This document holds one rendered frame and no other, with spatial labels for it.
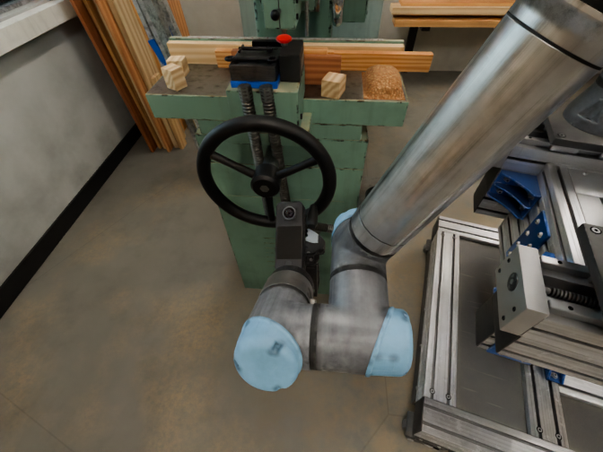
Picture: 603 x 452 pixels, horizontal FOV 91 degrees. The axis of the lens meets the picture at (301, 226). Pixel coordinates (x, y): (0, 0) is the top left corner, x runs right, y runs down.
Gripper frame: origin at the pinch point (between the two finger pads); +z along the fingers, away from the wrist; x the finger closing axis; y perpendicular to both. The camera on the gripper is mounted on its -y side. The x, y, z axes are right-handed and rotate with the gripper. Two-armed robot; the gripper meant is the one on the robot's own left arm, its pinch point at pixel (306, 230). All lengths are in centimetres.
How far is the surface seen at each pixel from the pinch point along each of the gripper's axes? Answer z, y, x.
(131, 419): 6, 75, -64
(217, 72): 22.5, -33.9, -25.2
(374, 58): 25.5, -35.4, 14.1
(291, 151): 19.1, -14.4, -6.3
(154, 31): 72, -57, -70
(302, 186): 25.0, -3.9, -4.3
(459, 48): 266, -76, 106
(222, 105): 12.6, -25.6, -20.7
